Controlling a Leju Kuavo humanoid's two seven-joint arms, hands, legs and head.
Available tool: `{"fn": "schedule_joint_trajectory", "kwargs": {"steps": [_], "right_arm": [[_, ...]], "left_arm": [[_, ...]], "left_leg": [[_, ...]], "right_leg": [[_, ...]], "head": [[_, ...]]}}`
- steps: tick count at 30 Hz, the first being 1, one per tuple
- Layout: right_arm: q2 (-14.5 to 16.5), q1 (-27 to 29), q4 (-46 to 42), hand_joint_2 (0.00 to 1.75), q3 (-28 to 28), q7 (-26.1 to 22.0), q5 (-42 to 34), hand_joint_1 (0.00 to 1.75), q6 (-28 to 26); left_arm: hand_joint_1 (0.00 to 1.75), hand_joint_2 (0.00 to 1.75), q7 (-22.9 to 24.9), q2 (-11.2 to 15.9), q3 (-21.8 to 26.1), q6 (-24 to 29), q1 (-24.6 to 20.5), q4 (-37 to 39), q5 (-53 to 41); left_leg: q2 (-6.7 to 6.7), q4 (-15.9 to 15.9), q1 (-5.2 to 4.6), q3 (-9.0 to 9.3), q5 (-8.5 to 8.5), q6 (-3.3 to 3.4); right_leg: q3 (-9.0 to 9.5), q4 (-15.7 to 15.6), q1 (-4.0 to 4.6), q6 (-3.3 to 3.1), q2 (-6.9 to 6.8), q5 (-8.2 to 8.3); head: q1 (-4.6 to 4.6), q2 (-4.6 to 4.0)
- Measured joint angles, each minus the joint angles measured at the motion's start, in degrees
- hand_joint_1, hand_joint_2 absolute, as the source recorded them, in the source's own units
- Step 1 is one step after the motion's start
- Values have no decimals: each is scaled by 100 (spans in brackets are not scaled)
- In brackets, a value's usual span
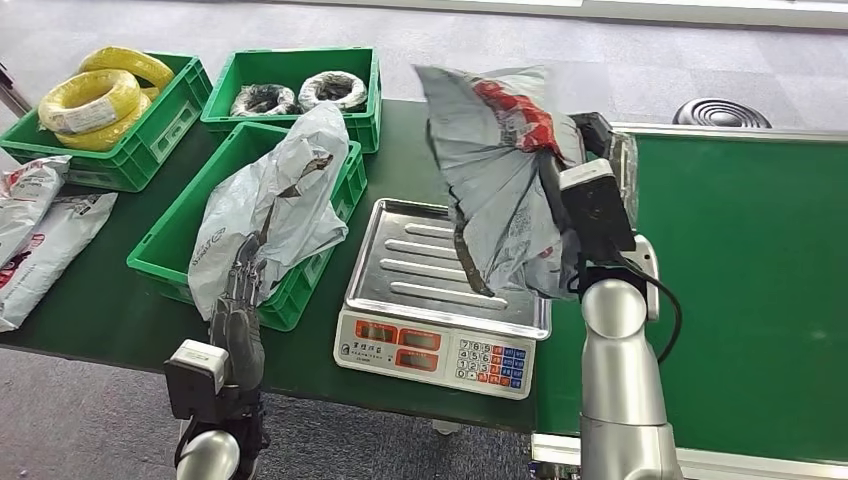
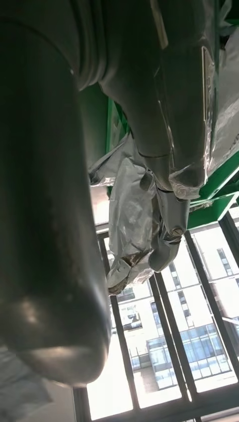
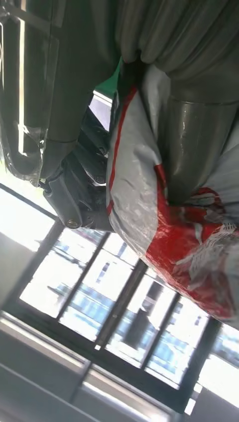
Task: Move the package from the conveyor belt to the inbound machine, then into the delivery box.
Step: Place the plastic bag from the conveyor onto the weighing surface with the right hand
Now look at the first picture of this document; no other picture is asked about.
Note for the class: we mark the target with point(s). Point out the white table foot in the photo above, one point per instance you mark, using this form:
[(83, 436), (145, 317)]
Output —
[(447, 427)]

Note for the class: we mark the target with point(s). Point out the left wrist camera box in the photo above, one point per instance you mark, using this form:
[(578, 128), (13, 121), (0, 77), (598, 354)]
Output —
[(192, 381)]

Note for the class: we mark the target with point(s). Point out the grey mailer bag red print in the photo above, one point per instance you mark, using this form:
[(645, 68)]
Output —
[(497, 185)]

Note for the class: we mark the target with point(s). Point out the green crate with yellow coils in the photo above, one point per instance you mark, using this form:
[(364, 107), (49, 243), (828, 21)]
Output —
[(152, 136)]

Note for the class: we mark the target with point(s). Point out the grey metal bar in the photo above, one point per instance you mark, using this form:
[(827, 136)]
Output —
[(13, 93)]

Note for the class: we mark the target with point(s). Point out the green crate with black coils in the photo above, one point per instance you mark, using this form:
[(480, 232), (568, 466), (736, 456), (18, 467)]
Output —
[(298, 63)]

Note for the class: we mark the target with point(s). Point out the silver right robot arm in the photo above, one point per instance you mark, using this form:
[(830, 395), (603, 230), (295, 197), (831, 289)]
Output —
[(619, 371)]

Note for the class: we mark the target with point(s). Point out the pale grey mailer bag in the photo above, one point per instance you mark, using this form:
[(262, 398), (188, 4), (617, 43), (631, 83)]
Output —
[(298, 199)]

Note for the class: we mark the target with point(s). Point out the green plastic delivery crate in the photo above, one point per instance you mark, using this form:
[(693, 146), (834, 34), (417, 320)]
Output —
[(166, 245)]

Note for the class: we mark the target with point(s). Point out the dark green table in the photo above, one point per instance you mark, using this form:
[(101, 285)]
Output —
[(397, 152)]

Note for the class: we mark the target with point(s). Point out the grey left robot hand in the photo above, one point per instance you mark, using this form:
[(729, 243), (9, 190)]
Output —
[(242, 338)]

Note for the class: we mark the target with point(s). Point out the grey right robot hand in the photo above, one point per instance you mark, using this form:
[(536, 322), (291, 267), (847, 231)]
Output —
[(623, 179)]

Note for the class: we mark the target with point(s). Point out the electronic weighing scale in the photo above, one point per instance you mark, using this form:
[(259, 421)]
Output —
[(411, 265)]

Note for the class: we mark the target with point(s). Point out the black round ribbed disc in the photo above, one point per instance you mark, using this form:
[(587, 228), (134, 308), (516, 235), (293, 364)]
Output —
[(722, 114)]

